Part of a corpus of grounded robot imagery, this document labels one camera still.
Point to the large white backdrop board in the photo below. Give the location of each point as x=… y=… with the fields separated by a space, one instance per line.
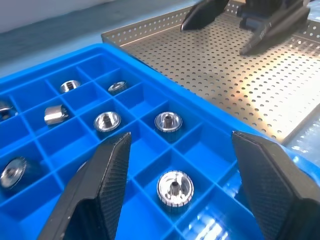
x=50 y=10

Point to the blue plastic compartment tray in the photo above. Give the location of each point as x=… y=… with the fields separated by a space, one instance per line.
x=200 y=155

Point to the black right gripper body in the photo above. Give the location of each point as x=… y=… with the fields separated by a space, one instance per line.
x=257 y=12

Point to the small metal roller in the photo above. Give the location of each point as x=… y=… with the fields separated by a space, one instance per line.
x=117 y=87
x=55 y=114
x=12 y=172
x=168 y=125
x=175 y=191
x=107 y=121
x=5 y=108
x=70 y=85

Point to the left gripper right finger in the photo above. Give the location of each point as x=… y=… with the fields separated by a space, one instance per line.
x=280 y=195

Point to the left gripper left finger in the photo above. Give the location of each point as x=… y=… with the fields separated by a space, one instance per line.
x=100 y=200

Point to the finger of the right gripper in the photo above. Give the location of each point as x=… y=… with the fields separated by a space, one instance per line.
x=205 y=13
x=275 y=32

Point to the perforated steel tray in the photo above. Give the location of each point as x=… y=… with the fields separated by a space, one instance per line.
x=212 y=75

